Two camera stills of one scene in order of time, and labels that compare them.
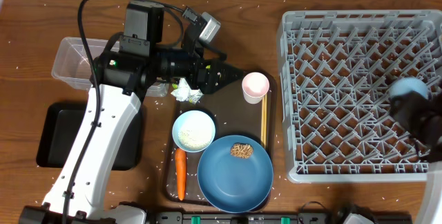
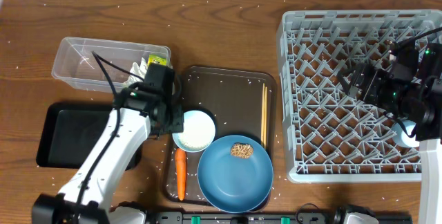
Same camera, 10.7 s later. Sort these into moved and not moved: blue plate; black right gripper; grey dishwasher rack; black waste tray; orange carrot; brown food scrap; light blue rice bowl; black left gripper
Moved: black right gripper; black left gripper
Not moved: brown food scrap; blue plate; light blue rice bowl; grey dishwasher rack; orange carrot; black waste tray
